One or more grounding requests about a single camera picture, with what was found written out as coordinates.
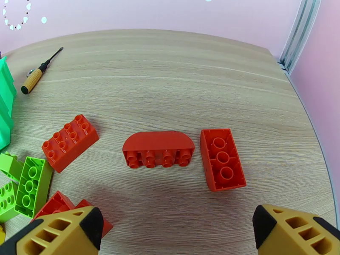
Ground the red arched brick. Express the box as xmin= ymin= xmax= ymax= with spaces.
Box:
xmin=122 ymin=130 xmax=196 ymax=169

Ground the red two-by-four brick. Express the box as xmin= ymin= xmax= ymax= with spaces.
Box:
xmin=41 ymin=114 xmax=100 ymax=174
xmin=200 ymin=128 xmax=247 ymax=193

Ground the lime green brick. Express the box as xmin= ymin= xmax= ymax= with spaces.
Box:
xmin=0 ymin=152 xmax=24 ymax=183
xmin=0 ymin=181 xmax=20 ymax=224

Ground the lime two-by-four brick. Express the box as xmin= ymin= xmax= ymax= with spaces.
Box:
xmin=14 ymin=156 xmax=54 ymax=219

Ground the aluminium frame post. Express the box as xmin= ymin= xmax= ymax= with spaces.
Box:
xmin=278 ymin=0 xmax=323 ymax=75

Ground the wooden handle screwdriver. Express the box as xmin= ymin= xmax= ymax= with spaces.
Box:
xmin=20 ymin=47 xmax=64 ymax=96

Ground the green plastic bin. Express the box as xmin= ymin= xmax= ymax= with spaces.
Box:
xmin=0 ymin=56 xmax=17 ymax=151

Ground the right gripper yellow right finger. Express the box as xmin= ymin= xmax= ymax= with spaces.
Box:
xmin=252 ymin=204 xmax=340 ymax=255

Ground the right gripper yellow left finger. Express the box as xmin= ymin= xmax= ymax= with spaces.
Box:
xmin=0 ymin=206 xmax=104 ymax=255

